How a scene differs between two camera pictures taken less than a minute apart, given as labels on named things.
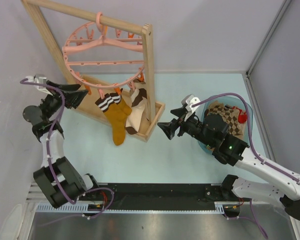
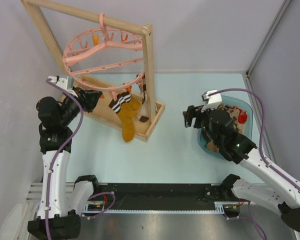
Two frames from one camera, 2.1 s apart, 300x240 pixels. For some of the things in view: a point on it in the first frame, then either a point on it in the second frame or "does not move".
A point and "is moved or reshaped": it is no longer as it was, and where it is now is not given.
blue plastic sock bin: x=232 y=101 does not move
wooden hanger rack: x=131 y=102 does not move
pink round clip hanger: x=101 y=56 is moved or reshaped
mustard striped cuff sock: x=116 y=98 → x=134 y=100
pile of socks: x=234 y=117 does not move
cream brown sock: x=134 y=117 → x=144 y=111
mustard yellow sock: x=117 y=118 → x=126 y=115
